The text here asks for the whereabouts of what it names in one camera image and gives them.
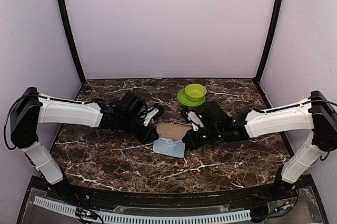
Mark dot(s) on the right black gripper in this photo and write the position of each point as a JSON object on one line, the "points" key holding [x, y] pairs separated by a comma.
{"points": [[193, 142]]}

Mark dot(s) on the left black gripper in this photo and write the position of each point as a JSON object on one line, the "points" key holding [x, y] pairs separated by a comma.
{"points": [[145, 137]]}

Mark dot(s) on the light blue cleaning cloth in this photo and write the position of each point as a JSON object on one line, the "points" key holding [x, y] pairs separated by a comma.
{"points": [[169, 147]]}

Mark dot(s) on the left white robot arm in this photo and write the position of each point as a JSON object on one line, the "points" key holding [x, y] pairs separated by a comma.
{"points": [[130, 114]]}

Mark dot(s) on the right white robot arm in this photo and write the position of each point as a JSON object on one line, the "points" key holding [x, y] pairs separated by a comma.
{"points": [[317, 114]]}

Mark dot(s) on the green plate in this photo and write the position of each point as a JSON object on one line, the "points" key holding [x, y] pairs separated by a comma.
{"points": [[184, 100]]}

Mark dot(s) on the green bowl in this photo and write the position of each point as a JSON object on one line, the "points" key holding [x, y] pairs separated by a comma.
{"points": [[195, 92]]}

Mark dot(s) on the small circuit board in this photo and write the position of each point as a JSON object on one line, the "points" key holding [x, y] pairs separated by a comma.
{"points": [[83, 214]]}

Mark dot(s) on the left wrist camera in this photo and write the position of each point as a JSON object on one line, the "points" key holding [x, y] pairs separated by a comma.
{"points": [[153, 113]]}

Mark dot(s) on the black table front rail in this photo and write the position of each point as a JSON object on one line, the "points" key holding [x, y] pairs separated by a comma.
{"points": [[252, 197]]}

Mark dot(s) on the white slotted cable duct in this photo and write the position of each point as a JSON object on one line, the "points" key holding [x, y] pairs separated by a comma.
{"points": [[105, 216]]}

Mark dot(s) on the left black frame post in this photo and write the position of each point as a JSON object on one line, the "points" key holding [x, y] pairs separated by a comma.
{"points": [[70, 40]]}

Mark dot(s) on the black frame post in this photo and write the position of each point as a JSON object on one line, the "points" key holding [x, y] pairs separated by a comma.
{"points": [[70, 40], [269, 40]]}

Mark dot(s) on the right black frame post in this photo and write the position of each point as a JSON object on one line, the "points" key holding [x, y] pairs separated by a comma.
{"points": [[269, 40]]}

